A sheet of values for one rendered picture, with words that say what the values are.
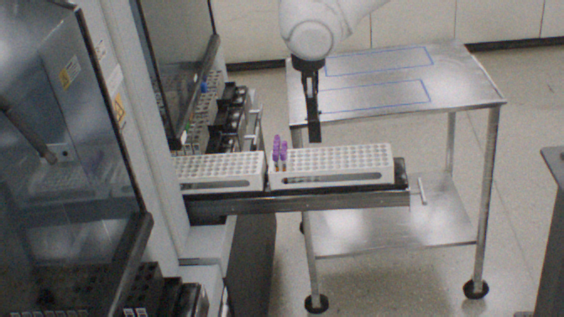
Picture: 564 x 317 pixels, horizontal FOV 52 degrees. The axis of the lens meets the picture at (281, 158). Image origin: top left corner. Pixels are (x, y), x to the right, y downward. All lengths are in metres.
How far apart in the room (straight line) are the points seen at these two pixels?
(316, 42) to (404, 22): 2.76
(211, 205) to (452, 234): 0.94
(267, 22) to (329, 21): 2.73
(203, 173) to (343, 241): 0.76
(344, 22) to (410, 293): 1.40
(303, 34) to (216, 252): 0.61
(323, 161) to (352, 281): 0.96
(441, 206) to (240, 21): 2.03
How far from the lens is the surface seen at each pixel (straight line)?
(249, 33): 3.77
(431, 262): 2.37
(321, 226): 2.11
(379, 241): 2.04
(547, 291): 1.97
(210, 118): 1.68
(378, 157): 1.41
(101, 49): 1.04
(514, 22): 3.89
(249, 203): 1.42
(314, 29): 0.99
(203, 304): 1.23
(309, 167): 1.39
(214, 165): 1.45
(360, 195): 1.40
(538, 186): 2.79
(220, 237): 1.43
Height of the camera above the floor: 1.67
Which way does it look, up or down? 34 degrees down
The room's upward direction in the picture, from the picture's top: 8 degrees counter-clockwise
